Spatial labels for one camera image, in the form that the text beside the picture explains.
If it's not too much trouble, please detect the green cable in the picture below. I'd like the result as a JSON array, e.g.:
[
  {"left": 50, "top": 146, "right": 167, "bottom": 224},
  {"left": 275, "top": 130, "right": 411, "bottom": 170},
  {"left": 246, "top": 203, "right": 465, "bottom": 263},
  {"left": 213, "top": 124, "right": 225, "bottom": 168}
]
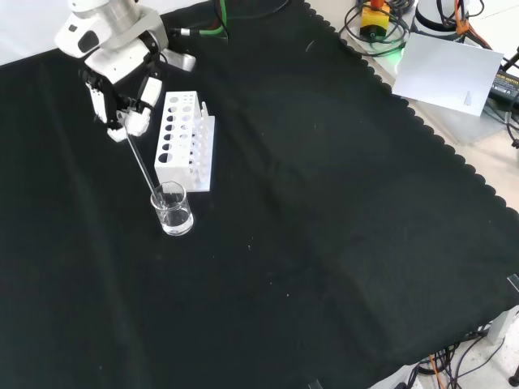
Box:
[{"left": 169, "top": 0, "right": 231, "bottom": 41}]

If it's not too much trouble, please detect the grey metal table frame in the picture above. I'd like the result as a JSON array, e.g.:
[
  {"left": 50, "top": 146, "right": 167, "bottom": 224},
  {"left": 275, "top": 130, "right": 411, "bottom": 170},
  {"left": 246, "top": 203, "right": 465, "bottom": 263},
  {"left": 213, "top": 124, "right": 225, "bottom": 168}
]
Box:
[{"left": 487, "top": 306, "right": 519, "bottom": 346}]

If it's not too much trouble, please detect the pale board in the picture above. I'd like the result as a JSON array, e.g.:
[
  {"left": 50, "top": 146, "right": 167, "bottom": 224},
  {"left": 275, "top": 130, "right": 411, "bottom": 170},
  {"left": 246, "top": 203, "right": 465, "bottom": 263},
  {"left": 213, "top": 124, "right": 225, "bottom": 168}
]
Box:
[{"left": 392, "top": 32, "right": 505, "bottom": 118}]

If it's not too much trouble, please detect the black bench cloth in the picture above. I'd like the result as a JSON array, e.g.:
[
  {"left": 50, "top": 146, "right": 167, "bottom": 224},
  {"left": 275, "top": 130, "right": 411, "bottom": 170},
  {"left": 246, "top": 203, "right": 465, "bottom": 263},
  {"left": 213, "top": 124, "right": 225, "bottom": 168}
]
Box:
[{"left": 0, "top": 0, "right": 519, "bottom": 389}]

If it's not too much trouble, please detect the clear glass beaker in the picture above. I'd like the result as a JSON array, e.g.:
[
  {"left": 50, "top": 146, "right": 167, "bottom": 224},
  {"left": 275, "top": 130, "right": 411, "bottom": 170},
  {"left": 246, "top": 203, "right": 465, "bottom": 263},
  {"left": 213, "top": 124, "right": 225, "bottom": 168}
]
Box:
[{"left": 149, "top": 180, "right": 195, "bottom": 237}]

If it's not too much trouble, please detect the glass stirring rod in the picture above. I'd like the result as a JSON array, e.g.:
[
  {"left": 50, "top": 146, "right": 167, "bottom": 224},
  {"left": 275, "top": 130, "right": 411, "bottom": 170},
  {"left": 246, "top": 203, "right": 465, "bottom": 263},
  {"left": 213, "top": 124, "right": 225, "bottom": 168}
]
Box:
[{"left": 124, "top": 130, "right": 164, "bottom": 206}]

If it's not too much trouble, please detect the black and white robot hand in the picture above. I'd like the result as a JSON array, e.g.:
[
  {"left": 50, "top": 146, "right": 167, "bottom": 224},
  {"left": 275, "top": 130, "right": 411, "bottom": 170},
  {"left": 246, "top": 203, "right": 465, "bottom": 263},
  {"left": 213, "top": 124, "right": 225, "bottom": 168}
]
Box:
[{"left": 54, "top": 12, "right": 164, "bottom": 143}]

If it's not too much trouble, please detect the black power adapter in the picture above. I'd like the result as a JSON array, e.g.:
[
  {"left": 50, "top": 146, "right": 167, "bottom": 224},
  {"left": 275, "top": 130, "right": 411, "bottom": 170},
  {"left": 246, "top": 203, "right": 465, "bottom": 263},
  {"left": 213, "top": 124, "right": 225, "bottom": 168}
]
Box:
[{"left": 487, "top": 69, "right": 519, "bottom": 103}]

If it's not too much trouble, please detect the white test tube rack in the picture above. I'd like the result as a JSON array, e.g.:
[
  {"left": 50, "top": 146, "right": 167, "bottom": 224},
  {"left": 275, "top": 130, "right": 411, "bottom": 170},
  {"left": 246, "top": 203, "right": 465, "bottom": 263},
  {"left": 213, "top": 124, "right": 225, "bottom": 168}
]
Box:
[{"left": 153, "top": 91, "right": 217, "bottom": 193}]

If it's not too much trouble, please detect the black cable bundle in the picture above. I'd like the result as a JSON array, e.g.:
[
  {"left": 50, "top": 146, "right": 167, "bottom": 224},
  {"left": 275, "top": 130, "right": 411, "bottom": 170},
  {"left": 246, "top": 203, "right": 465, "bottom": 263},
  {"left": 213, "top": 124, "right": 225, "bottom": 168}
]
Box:
[{"left": 416, "top": 330, "right": 510, "bottom": 389}]

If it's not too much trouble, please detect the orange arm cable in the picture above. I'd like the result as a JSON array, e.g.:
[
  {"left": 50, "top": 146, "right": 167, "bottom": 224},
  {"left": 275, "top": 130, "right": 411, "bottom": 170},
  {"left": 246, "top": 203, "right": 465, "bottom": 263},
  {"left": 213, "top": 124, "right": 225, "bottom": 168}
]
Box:
[{"left": 453, "top": 0, "right": 495, "bottom": 50}]

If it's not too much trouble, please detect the yellow stop button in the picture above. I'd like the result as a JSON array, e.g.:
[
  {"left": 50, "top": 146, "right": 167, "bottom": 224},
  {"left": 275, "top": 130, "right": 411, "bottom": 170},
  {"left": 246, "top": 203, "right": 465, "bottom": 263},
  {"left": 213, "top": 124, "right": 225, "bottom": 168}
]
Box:
[{"left": 358, "top": 0, "right": 392, "bottom": 38}]

